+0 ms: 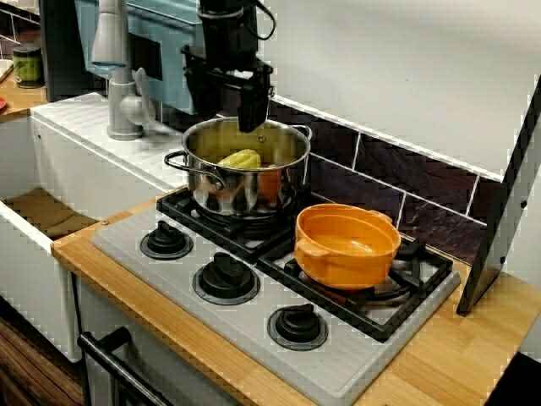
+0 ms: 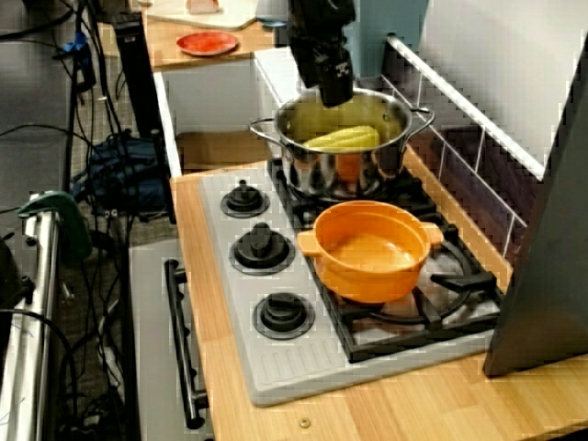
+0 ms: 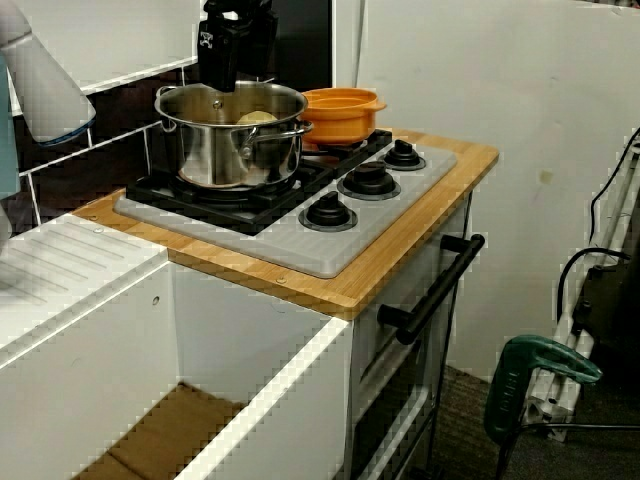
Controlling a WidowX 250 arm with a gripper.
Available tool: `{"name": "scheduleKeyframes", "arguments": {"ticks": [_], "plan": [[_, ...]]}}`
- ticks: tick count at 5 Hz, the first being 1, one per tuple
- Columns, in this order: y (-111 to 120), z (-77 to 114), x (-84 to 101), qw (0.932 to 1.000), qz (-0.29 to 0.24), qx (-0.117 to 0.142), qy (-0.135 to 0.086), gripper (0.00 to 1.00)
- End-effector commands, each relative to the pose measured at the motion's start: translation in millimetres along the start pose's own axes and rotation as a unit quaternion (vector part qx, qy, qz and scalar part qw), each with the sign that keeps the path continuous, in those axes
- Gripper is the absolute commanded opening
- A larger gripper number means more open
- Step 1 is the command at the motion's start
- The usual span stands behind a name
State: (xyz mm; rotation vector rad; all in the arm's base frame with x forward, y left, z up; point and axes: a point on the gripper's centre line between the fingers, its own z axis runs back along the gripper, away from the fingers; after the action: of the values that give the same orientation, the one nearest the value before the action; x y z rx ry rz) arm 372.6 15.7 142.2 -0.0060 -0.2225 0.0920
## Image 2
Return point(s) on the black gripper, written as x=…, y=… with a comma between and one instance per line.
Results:
x=321, y=37

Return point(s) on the yellow toy corn cob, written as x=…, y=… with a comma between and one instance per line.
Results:
x=344, y=139

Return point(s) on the stainless steel pot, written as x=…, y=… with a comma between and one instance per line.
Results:
x=344, y=174

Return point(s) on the orange plastic pot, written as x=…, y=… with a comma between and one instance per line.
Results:
x=367, y=271

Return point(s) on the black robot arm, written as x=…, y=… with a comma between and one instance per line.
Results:
x=321, y=11

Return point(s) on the grey toy faucet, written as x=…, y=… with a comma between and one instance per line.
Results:
x=271, y=11

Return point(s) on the white sink basin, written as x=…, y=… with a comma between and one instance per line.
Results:
x=206, y=96

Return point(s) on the red plate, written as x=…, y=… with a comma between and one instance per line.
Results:
x=206, y=43

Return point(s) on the white cutting board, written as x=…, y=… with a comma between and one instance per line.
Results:
x=206, y=20

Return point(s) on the black burner grate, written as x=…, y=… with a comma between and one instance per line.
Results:
x=468, y=280
x=298, y=206

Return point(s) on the black stove knob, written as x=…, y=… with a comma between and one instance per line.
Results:
x=243, y=200
x=283, y=314
x=261, y=250

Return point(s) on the wooden side counter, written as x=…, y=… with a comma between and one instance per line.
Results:
x=161, y=50

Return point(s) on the blue backpack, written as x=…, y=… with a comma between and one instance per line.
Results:
x=124, y=174

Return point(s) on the dark side panel board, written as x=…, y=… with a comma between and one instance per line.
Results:
x=542, y=275

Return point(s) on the grey stove top plate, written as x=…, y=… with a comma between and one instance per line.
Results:
x=294, y=372

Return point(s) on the white toy oven cabinet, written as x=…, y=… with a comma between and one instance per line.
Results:
x=151, y=321

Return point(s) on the green clamp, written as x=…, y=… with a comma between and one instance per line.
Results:
x=59, y=220

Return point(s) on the wooden stove countertop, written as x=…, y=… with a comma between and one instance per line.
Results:
x=413, y=413

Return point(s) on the black device box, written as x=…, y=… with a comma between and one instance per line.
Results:
x=11, y=275

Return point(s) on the black upright post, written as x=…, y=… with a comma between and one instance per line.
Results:
x=135, y=82

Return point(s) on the aluminium frame rail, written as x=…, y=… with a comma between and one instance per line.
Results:
x=32, y=321

